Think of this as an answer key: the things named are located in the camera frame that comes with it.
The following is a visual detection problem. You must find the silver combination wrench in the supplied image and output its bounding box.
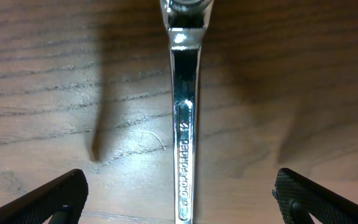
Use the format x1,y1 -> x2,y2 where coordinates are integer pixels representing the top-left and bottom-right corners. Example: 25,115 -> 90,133
160,0 -> 214,224

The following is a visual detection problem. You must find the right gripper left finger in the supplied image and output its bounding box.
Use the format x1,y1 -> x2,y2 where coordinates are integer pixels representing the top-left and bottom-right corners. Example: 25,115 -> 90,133
0,169 -> 88,224

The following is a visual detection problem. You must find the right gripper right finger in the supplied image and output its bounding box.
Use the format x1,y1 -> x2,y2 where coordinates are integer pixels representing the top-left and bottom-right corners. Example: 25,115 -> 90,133
272,168 -> 358,224

